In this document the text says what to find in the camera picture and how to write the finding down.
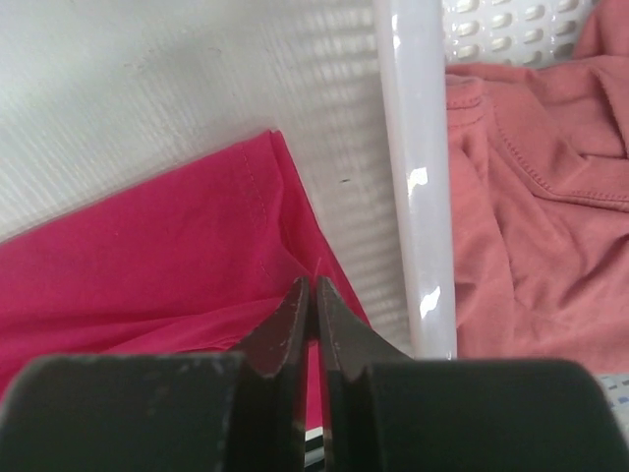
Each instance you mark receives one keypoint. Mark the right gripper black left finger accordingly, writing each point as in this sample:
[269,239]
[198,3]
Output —
[238,410]

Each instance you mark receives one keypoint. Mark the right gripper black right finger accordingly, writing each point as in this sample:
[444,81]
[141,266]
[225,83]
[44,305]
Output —
[384,411]

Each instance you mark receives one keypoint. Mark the magenta t-shirt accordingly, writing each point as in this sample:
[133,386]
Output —
[188,261]

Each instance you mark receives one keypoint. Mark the salmon pink t-shirt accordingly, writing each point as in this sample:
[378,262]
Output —
[538,162]

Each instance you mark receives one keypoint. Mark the white plastic basket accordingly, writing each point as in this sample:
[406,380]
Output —
[416,40]

